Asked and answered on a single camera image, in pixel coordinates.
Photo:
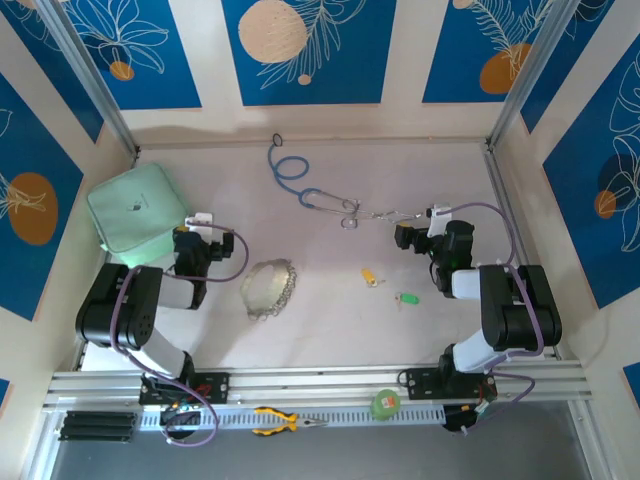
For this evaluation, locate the green tape roll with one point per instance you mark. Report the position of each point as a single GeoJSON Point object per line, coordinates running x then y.
{"type": "Point", "coordinates": [384, 405]}

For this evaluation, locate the black ribbed bars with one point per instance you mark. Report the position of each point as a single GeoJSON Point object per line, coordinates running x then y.
{"type": "Point", "coordinates": [95, 425]}

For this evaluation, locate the yellow black pliers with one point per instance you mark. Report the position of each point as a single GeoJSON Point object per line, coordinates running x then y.
{"type": "Point", "coordinates": [272, 414]}

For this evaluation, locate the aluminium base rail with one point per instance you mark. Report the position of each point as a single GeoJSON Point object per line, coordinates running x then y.
{"type": "Point", "coordinates": [320, 382]}

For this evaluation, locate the aluminium frame post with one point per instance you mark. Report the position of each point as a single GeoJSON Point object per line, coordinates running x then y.
{"type": "Point", "coordinates": [90, 75]}
{"type": "Point", "coordinates": [530, 75]}

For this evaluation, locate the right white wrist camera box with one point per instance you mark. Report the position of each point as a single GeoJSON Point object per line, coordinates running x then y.
{"type": "Point", "coordinates": [439, 217]}

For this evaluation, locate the green small clip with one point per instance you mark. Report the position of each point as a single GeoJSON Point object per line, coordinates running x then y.
{"type": "Point", "coordinates": [410, 299]}

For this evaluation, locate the silver metal tongs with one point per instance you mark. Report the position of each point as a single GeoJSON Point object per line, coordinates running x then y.
{"type": "Point", "coordinates": [395, 216]}

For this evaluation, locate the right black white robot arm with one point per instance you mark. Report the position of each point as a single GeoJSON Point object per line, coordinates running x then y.
{"type": "Point", "coordinates": [520, 310]}

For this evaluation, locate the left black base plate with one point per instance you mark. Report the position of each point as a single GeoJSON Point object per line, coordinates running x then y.
{"type": "Point", "coordinates": [220, 387]}

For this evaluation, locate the blue stethoscope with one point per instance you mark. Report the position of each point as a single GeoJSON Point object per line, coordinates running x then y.
{"type": "Point", "coordinates": [271, 160]}

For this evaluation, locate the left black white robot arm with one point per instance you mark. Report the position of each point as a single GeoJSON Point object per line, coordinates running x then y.
{"type": "Point", "coordinates": [120, 305]}

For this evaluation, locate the mint green zip pouch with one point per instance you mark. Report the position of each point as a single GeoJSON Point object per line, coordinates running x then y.
{"type": "Point", "coordinates": [130, 210]}

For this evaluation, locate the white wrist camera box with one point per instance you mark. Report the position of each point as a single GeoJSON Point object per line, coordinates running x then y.
{"type": "Point", "coordinates": [200, 220]}
{"type": "Point", "coordinates": [439, 217]}

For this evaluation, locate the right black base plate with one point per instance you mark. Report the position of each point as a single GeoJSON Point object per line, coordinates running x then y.
{"type": "Point", "coordinates": [417, 382]}

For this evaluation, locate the aluminium side rail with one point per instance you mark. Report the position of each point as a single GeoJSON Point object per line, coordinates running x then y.
{"type": "Point", "coordinates": [501, 190]}

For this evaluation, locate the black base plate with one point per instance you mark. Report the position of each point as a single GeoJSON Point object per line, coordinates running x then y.
{"type": "Point", "coordinates": [220, 387]}
{"type": "Point", "coordinates": [417, 382]}

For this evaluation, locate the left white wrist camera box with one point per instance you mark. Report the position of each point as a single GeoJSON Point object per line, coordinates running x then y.
{"type": "Point", "coordinates": [200, 220]}

